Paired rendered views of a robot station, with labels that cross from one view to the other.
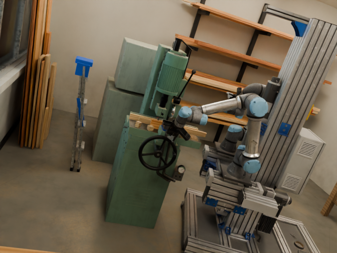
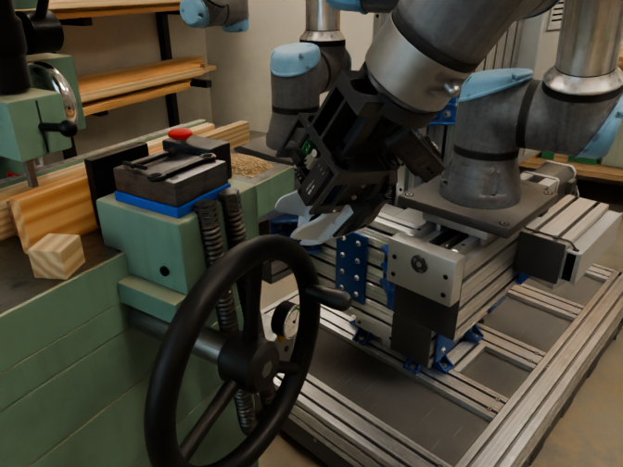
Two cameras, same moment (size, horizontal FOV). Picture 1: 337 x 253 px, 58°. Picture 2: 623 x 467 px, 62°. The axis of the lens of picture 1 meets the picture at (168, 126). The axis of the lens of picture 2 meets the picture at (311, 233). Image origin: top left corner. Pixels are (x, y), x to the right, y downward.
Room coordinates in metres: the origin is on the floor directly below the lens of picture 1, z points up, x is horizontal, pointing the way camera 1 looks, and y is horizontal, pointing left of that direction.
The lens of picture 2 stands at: (1.72, 0.28, 1.19)
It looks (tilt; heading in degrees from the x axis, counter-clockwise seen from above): 26 degrees down; 316
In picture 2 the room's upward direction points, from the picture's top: straight up
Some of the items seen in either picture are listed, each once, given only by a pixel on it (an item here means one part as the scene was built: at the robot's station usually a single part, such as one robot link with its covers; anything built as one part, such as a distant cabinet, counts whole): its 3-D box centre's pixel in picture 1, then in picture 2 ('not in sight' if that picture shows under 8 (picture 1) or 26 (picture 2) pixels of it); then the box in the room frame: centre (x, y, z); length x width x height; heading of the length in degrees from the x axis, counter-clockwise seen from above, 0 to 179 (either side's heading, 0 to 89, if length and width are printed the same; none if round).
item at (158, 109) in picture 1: (160, 111); (10, 124); (2.45, 0.10, 1.03); 0.14 x 0.07 x 0.09; 14
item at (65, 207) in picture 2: (164, 126); (104, 195); (2.37, 0.03, 0.94); 0.23 x 0.02 x 0.07; 104
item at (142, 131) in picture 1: (164, 135); (140, 240); (2.34, 0.01, 0.87); 0.61 x 0.30 x 0.06; 104
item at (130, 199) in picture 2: (171, 126); (181, 169); (2.26, -0.02, 0.99); 0.13 x 0.11 x 0.06; 104
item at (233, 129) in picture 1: (234, 132); (297, 74); (2.66, -0.58, 0.98); 0.13 x 0.12 x 0.14; 107
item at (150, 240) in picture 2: (167, 134); (183, 224); (2.26, -0.01, 0.91); 0.15 x 0.14 x 0.09; 104
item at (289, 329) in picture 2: (180, 169); (286, 322); (2.29, -0.20, 0.65); 0.06 x 0.04 x 0.08; 104
